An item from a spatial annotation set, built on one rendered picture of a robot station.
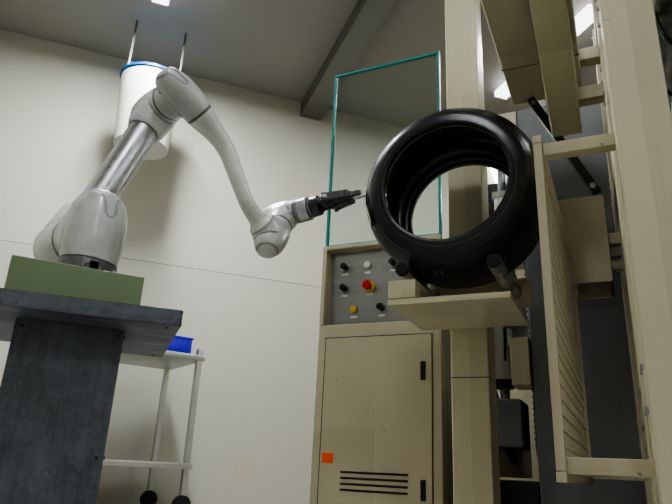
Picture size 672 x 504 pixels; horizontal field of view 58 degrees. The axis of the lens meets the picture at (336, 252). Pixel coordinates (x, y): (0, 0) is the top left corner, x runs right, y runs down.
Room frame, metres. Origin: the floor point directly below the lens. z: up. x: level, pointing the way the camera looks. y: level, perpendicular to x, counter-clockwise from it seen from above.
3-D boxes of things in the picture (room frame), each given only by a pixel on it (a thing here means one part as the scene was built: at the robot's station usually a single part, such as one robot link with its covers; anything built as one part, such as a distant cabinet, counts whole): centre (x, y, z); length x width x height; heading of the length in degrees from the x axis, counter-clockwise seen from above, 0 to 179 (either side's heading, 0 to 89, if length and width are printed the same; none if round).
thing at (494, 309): (1.89, -0.41, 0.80); 0.37 x 0.36 x 0.02; 65
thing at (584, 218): (1.93, -0.85, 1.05); 0.20 x 0.15 x 0.30; 155
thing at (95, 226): (1.61, 0.68, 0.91); 0.18 x 0.16 x 0.22; 45
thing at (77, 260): (1.58, 0.67, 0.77); 0.22 x 0.18 x 0.06; 30
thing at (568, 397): (1.54, -0.61, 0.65); 0.90 x 0.02 x 0.70; 155
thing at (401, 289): (1.95, -0.28, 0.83); 0.36 x 0.09 x 0.06; 155
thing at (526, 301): (2.05, -0.48, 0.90); 0.40 x 0.03 x 0.10; 65
